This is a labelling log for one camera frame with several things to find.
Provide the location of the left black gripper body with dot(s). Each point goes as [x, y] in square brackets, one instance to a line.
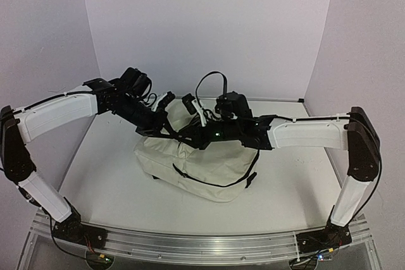
[147, 125]

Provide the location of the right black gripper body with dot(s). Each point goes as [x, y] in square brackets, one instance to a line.
[202, 137]

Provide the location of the cream canvas backpack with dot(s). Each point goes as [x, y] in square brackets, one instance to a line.
[219, 173]

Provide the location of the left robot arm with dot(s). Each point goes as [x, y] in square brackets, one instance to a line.
[38, 139]

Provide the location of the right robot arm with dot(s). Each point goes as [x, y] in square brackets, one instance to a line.
[350, 134]

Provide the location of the aluminium front rail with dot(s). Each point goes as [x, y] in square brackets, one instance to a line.
[221, 250]

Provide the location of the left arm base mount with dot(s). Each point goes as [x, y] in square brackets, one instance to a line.
[73, 230]

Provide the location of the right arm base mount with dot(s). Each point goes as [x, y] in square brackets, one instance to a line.
[331, 236]

